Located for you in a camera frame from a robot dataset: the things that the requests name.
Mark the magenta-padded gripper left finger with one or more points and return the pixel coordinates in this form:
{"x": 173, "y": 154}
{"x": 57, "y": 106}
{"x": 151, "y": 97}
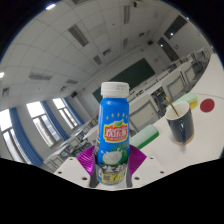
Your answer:
{"x": 71, "y": 168}

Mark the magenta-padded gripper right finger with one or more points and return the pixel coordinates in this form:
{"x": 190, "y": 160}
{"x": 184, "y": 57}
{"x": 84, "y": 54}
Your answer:
{"x": 146, "y": 168}

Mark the blue white-capped drink bottle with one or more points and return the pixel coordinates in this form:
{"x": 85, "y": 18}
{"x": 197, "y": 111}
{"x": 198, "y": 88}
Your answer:
{"x": 113, "y": 116}

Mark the dark blue paper cup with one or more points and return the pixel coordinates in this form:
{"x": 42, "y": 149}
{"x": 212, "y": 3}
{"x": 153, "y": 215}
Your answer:
{"x": 181, "y": 128}

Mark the row of windows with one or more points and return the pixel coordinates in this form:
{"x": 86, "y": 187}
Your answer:
{"x": 41, "y": 123}

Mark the classroom desks and chairs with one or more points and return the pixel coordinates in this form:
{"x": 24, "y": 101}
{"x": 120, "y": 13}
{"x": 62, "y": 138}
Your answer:
{"x": 143, "y": 113}

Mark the blue curtains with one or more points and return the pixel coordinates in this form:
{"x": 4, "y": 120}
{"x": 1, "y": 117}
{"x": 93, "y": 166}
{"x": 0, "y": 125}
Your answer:
{"x": 23, "y": 140}

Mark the wooden stir stick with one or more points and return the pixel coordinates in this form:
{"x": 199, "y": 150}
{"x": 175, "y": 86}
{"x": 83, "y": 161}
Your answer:
{"x": 172, "y": 105}

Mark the green and yellow round box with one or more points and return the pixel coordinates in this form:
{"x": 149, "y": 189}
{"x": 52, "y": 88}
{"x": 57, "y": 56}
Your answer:
{"x": 188, "y": 98}

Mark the flat round red coaster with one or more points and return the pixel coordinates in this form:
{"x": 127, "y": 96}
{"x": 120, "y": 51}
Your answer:
{"x": 207, "y": 105}

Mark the dark green blackboard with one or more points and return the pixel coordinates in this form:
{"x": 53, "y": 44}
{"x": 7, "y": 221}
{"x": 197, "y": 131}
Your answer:
{"x": 136, "y": 73}

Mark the dark door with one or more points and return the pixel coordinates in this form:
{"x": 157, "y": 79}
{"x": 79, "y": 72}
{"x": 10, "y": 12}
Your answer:
{"x": 168, "y": 49}

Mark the ceiling light panels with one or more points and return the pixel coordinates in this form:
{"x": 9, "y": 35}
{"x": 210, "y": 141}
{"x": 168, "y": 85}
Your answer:
{"x": 78, "y": 35}

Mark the dark high wall window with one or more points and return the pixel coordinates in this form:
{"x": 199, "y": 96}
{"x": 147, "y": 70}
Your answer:
{"x": 175, "y": 26}

